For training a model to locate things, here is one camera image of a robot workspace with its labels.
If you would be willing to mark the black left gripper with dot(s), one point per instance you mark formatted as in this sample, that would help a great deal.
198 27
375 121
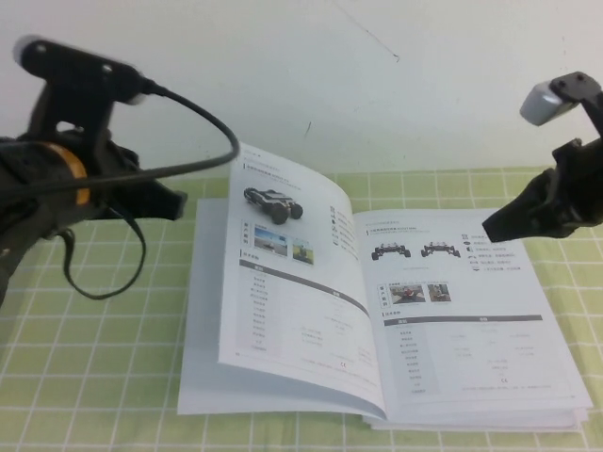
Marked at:
77 160

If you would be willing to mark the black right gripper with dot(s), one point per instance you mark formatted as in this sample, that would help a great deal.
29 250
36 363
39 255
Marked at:
575 198

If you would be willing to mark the white product catalogue book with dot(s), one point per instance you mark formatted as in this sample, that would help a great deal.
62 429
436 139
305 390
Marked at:
447 353

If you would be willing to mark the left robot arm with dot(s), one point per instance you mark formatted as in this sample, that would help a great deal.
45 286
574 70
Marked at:
14 235

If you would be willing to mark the green checked tablecloth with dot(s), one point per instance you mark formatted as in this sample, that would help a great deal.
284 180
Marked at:
94 353

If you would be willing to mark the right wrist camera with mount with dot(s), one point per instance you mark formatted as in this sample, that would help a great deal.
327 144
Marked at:
542 103

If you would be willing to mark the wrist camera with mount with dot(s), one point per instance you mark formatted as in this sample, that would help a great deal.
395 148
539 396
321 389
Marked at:
542 103
70 61

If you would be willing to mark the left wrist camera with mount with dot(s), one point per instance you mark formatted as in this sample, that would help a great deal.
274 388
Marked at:
70 61

